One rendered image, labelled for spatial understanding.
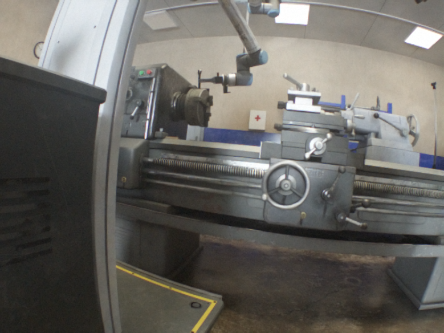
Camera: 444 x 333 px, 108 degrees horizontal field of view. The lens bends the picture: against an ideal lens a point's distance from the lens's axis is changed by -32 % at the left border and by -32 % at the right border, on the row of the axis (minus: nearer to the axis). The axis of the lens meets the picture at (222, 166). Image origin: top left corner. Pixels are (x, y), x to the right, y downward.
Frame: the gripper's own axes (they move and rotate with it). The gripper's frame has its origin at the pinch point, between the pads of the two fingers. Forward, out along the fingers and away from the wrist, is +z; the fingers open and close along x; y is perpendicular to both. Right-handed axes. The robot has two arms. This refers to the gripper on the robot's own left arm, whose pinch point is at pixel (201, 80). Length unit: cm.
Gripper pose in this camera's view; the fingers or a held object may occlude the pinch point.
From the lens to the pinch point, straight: 157.0
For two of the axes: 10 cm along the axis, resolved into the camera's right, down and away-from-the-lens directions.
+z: -9.9, 0.8, -1.4
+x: 1.6, 3.5, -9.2
